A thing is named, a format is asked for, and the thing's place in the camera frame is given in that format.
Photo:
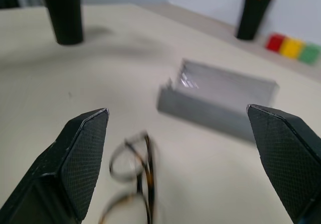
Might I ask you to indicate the green block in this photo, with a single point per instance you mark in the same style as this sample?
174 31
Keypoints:
310 53

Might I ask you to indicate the yellow block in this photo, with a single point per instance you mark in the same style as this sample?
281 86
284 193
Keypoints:
291 48

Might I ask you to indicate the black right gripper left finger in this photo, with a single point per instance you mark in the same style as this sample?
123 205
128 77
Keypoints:
75 163

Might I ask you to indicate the black cup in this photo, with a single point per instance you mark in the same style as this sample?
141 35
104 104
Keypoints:
65 13
252 15

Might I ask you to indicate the grey open glasses case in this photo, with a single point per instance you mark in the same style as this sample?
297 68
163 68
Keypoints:
215 103

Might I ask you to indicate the tortoiseshell eyeglasses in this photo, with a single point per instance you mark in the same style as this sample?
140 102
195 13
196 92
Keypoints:
139 176

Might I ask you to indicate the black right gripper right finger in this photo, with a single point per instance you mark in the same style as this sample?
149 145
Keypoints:
281 153

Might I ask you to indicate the red block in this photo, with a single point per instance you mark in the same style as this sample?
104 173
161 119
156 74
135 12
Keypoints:
274 42

